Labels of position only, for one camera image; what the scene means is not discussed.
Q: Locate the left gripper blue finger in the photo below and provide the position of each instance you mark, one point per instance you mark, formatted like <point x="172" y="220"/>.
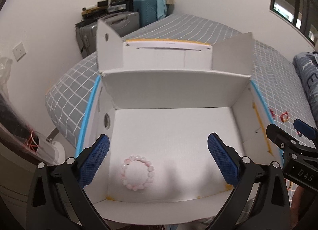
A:
<point x="305" y="129"/>

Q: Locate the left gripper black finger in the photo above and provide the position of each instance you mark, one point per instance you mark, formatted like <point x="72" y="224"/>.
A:
<point x="284" y="141"/>

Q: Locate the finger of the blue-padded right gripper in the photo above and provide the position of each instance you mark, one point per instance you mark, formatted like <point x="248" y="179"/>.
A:
<point x="259" y="199"/>

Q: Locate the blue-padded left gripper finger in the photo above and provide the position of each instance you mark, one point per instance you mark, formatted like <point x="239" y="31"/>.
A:
<point x="45" y="209"/>

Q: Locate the person's right hand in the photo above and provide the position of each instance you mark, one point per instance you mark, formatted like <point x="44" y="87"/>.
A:
<point x="299" y="206"/>

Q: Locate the white floor fan base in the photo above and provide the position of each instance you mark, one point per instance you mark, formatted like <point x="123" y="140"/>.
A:
<point x="50" y="152"/>

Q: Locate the folded blue grey duvet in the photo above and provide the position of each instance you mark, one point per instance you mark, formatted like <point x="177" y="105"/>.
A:
<point x="305" y="64"/>

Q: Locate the blue yellow cardboard shoe box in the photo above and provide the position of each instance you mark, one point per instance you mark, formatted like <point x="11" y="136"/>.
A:
<point x="174" y="125"/>

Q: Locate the grey suitcase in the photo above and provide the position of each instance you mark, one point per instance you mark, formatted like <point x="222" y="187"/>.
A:
<point x="120" y="24"/>

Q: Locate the teal suitcase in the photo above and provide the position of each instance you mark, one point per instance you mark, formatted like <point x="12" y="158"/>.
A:
<point x="150" y="10"/>

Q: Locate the clutter pile on suitcases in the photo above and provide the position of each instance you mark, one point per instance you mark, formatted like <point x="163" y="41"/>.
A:
<point x="91" y="13"/>

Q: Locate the white wall socket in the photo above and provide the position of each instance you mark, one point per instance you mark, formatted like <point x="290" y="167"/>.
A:
<point x="19" y="51"/>

